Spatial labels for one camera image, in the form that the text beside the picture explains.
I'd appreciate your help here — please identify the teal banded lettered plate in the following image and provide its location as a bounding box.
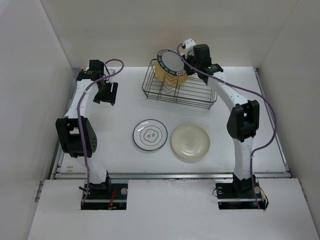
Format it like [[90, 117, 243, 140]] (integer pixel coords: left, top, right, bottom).
[[157, 48, 186, 76]]

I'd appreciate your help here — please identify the metal wire dish rack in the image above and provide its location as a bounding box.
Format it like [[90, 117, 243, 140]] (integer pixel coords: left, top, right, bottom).
[[141, 58, 218, 110]]

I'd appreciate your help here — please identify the cream plate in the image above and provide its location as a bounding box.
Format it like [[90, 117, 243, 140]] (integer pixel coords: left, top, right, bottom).
[[171, 124, 211, 163]]

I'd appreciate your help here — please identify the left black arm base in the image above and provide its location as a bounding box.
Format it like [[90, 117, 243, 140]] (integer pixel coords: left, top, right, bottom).
[[78, 180, 129, 211]]

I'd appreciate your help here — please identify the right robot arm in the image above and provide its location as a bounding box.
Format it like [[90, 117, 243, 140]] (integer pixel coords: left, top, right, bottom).
[[181, 39, 260, 197]]

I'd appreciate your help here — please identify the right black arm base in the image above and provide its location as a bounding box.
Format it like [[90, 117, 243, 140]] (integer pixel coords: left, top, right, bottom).
[[212, 182, 269, 210]]

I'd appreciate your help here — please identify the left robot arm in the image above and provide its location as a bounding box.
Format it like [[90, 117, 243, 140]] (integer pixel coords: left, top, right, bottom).
[[55, 58, 119, 182]]

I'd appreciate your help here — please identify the front yellow plate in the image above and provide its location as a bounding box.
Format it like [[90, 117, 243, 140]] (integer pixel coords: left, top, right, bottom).
[[154, 62, 189, 86]]

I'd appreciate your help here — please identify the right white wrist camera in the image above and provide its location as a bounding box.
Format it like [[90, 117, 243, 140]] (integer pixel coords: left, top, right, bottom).
[[181, 38, 196, 55]]

